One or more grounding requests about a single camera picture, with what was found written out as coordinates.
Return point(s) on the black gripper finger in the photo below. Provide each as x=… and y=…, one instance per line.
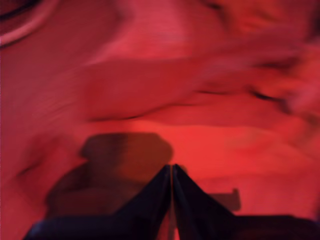
x=192, y=200
x=152, y=200

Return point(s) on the grey long sock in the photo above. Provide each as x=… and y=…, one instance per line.
x=162, y=87

